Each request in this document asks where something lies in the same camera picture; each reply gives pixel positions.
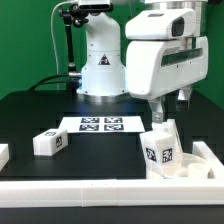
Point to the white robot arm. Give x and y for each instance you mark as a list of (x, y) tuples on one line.
[(104, 75)]

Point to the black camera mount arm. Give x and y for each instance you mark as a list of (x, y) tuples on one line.
[(72, 17)]

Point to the white marker sheet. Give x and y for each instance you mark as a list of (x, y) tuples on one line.
[(108, 124)]

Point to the white U-shaped fence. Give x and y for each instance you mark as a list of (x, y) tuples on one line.
[(139, 192)]

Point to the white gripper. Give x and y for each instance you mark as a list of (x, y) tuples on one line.
[(155, 68)]

